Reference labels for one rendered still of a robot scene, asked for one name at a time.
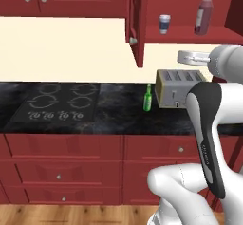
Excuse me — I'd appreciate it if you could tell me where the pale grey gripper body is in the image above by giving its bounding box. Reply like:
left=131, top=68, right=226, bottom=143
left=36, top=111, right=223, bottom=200
left=177, top=49, right=212, bottom=66

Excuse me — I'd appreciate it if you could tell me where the open red cabinet door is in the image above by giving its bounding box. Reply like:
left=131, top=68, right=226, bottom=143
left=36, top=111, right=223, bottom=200
left=125, top=0, right=150, bottom=68

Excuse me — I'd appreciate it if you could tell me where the silver four-slot toaster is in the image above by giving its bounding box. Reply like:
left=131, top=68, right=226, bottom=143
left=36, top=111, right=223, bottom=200
left=154, top=69, right=207, bottom=109

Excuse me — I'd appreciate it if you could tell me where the dark red juice bottle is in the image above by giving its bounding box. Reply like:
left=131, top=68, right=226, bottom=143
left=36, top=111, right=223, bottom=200
left=194, top=0, right=215, bottom=36

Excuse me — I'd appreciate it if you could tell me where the green glass bottle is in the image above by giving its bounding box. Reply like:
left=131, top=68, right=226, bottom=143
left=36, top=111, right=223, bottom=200
left=142, top=84, right=154, bottom=113

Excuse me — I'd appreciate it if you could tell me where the red drawer front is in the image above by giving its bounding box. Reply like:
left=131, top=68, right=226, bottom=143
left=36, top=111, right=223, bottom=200
left=24, top=186, right=122, bottom=205
left=4, top=133, right=124, bottom=160
left=123, top=135, right=243, bottom=162
left=13, top=160, right=123, bottom=186
left=121, top=160, right=211, bottom=206

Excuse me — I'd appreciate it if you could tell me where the black hob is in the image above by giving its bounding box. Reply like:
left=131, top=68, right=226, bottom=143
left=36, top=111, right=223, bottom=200
left=10, top=83, right=102, bottom=124

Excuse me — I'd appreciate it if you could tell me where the open red wall cabinet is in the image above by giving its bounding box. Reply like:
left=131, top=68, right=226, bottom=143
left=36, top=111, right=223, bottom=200
left=143, top=0, right=243, bottom=45

